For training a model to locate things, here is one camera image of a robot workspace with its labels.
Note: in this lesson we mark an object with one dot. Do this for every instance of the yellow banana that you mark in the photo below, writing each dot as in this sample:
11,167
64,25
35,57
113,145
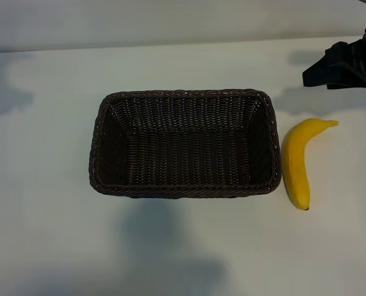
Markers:
295,160

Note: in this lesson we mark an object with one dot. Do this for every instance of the dark brown wicker basket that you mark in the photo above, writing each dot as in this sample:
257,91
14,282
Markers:
186,154

